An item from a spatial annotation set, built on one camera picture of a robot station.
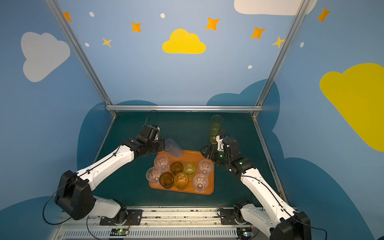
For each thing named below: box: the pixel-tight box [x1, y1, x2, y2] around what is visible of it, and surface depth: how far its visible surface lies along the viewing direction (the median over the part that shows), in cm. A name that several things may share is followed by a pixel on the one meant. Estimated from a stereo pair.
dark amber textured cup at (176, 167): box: [170, 161, 183, 176], surface depth 87 cm
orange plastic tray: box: [149, 150, 215, 195], surface depth 87 cm
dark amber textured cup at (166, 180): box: [159, 172, 174, 190], surface depth 83 cm
